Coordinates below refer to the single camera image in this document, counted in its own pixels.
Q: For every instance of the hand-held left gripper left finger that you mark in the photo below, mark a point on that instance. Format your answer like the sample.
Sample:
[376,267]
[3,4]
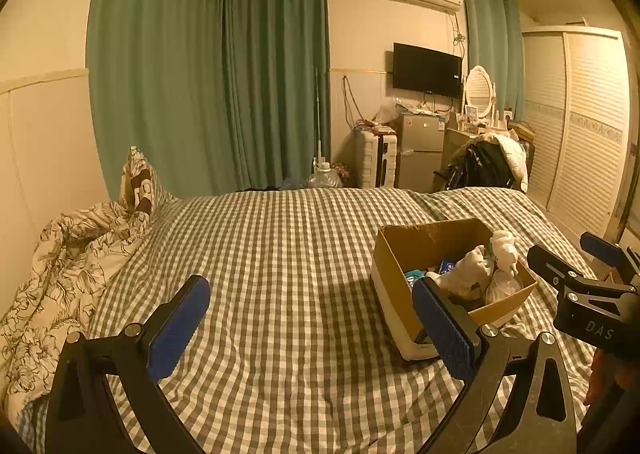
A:
[180,329]

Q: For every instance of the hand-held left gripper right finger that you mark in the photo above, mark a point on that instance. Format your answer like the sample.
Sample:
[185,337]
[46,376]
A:
[442,329]

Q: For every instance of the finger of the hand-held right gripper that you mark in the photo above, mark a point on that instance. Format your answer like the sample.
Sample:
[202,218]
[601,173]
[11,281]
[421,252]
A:
[600,245]
[545,261]

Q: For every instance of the white glove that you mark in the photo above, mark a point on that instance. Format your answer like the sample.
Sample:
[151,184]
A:
[504,246]

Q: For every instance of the small teal item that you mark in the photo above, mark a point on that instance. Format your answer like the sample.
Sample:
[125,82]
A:
[413,277]

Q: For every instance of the white sock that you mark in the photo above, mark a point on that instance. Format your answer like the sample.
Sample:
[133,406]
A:
[470,271]

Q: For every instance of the cardboard box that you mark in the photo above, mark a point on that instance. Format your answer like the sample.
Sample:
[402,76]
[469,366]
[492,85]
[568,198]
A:
[395,254]

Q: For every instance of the person's right hand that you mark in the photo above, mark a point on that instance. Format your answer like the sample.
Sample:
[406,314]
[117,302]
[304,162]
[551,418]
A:
[597,379]

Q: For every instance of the grey checkered bedsheet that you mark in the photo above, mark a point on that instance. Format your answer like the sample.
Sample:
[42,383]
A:
[280,284]

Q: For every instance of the black jacket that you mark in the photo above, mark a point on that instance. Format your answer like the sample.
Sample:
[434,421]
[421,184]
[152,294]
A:
[480,167]

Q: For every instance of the white louvred wardrobe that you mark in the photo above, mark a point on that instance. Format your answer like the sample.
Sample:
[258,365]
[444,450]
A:
[585,124]

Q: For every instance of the floral quilt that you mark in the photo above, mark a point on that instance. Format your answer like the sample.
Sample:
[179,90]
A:
[60,269]

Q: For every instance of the beige dresser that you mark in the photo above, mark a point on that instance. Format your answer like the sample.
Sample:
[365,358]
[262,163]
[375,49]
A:
[457,144]

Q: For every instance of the floral pillow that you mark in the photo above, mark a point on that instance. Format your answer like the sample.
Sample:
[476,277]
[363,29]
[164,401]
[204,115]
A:
[142,179]

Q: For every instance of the silver mini fridge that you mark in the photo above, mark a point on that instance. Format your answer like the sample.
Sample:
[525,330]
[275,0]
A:
[420,154]

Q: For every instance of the white suitcase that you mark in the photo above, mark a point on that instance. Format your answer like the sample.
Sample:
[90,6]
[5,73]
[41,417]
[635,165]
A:
[375,159]

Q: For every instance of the white oval mirror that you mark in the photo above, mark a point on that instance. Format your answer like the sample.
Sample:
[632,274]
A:
[479,89]

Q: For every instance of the clear water jug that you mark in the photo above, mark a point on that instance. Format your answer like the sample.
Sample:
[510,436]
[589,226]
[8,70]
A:
[324,177]

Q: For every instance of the clear plastic bag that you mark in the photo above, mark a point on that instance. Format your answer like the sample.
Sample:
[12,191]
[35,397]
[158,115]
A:
[389,109]

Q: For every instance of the narrow green curtain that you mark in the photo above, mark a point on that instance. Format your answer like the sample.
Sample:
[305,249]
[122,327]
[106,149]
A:
[492,44]

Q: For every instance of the wide green curtain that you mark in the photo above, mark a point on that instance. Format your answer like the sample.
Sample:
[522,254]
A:
[200,64]

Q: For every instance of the black wall television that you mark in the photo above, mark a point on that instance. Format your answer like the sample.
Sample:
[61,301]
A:
[425,69]

